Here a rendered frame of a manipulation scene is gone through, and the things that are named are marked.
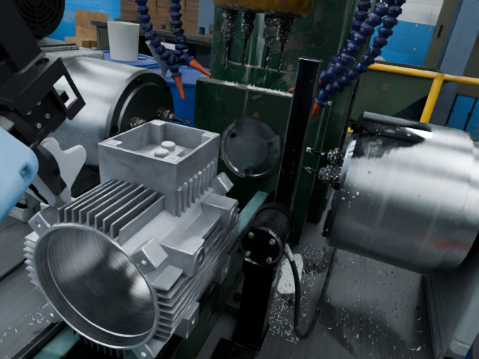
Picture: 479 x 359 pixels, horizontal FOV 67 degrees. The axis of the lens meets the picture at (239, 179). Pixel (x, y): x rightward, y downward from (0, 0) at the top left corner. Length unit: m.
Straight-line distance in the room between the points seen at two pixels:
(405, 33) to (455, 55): 0.71
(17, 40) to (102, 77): 0.44
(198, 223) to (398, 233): 0.30
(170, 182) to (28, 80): 0.16
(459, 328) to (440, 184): 0.23
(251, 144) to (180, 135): 0.32
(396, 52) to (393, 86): 1.11
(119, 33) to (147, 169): 2.34
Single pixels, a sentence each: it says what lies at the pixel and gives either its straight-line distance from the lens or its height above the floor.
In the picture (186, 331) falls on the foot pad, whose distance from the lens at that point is 0.44.
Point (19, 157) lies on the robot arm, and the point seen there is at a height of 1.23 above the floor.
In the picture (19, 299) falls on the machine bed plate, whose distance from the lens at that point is 0.77.
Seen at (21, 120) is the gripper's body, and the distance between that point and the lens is 0.33.
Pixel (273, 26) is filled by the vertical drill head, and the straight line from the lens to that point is 0.65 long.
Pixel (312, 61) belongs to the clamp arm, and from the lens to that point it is 0.51.
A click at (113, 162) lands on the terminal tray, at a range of 0.43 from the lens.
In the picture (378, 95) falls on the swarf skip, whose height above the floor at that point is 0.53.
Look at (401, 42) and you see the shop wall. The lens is 5.77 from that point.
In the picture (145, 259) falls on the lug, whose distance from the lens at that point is 0.35.
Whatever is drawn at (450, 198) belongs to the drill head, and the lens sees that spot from 0.58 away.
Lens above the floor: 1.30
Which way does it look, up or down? 25 degrees down
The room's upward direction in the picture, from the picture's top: 7 degrees clockwise
